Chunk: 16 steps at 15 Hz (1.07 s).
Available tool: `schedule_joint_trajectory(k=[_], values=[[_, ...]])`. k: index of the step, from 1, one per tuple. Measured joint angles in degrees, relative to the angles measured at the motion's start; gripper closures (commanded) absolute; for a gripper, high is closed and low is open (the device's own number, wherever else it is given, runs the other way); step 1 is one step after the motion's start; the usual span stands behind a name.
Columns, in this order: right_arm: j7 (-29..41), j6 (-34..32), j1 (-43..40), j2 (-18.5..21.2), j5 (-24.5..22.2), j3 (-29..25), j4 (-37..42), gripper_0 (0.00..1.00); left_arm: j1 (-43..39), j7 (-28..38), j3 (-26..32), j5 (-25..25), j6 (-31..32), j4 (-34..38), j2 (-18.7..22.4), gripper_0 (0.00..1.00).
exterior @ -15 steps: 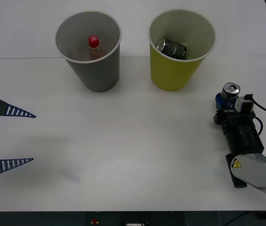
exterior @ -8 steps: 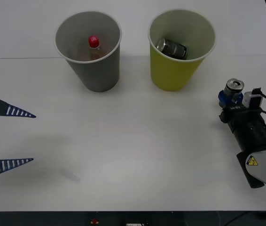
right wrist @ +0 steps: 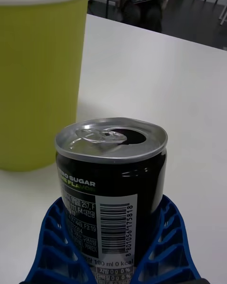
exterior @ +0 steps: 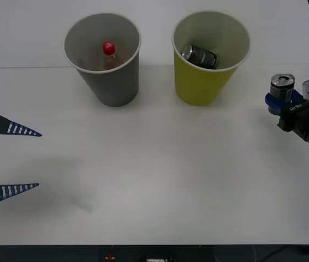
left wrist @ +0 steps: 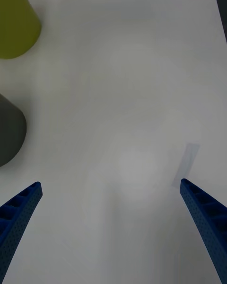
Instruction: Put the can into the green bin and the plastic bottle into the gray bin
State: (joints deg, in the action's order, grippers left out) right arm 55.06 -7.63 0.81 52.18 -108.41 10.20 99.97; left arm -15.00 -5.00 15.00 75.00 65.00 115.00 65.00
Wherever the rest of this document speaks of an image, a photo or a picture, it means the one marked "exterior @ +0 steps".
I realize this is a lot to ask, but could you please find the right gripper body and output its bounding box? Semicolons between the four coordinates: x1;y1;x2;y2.
277;98;309;161

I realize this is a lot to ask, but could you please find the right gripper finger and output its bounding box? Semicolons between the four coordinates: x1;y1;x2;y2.
290;88;305;104
265;92;288;116

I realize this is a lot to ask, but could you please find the silver and dark drink can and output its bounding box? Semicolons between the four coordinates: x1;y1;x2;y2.
269;73;296;114

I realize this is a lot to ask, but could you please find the yellow-green plastic bin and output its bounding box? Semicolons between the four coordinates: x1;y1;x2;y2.
171;10;252;106

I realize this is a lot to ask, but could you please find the black drink can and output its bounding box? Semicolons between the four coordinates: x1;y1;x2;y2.
180;44;218;70

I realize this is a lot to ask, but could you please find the grey plastic bin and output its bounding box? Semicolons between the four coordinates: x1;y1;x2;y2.
62;11;142;108

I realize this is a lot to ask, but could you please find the red-capped plastic bottle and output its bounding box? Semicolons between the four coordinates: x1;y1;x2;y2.
99;40;124;72

